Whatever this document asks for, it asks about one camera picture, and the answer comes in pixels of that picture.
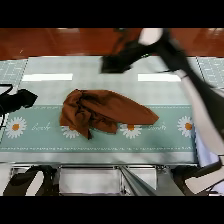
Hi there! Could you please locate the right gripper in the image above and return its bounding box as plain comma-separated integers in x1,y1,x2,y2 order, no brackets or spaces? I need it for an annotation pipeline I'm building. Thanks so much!
100,41,157,75

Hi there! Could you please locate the brown T-shirt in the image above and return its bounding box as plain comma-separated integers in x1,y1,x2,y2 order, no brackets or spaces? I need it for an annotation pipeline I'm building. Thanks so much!
59,88,160,141

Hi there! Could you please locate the silver frame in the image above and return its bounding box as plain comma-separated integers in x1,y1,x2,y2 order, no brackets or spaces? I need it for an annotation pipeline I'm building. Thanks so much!
0,162,224,197

